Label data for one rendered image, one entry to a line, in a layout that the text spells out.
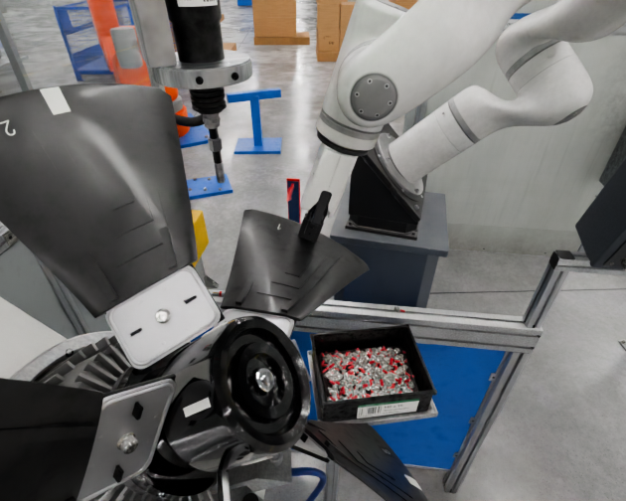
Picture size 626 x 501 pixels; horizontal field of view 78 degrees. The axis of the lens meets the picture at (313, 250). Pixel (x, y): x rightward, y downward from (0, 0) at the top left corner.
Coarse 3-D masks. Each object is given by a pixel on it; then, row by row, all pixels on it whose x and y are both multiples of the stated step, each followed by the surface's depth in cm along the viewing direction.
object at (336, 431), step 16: (320, 432) 46; (336, 432) 51; (352, 432) 56; (368, 432) 60; (336, 448) 42; (352, 448) 47; (368, 448) 53; (352, 464) 42; (368, 464) 45; (384, 464) 50; (400, 464) 56; (368, 480) 41; (384, 480) 45; (400, 480) 50; (384, 496) 41; (400, 496) 45; (416, 496) 50
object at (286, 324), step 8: (224, 312) 47; (232, 312) 47; (240, 312) 47; (248, 312) 47; (256, 312) 47; (224, 320) 46; (272, 320) 46; (280, 320) 46; (288, 320) 46; (280, 328) 45; (288, 328) 45; (288, 336) 44
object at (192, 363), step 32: (256, 320) 36; (192, 352) 33; (224, 352) 31; (256, 352) 34; (288, 352) 38; (128, 384) 35; (192, 384) 31; (224, 384) 30; (256, 384) 33; (288, 384) 36; (192, 416) 30; (224, 416) 29; (256, 416) 31; (288, 416) 35; (160, 448) 34; (192, 448) 31; (224, 448) 30; (256, 448) 29; (288, 448) 32; (160, 480) 33; (192, 480) 35
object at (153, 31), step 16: (128, 0) 25; (144, 0) 23; (160, 0) 23; (144, 16) 23; (160, 16) 24; (144, 32) 24; (160, 32) 24; (144, 48) 25; (160, 48) 25; (160, 64) 25; (176, 64) 26; (192, 64) 26; (208, 64) 26; (224, 64) 26; (240, 64) 26; (160, 80) 26; (176, 80) 25; (192, 80) 25; (208, 80) 25; (224, 80) 26; (240, 80) 27
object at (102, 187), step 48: (0, 96) 37; (96, 96) 40; (144, 96) 43; (0, 144) 36; (48, 144) 37; (96, 144) 38; (144, 144) 40; (0, 192) 35; (48, 192) 36; (96, 192) 37; (144, 192) 38; (48, 240) 35; (96, 240) 36; (144, 240) 37; (192, 240) 38; (96, 288) 35; (144, 288) 36
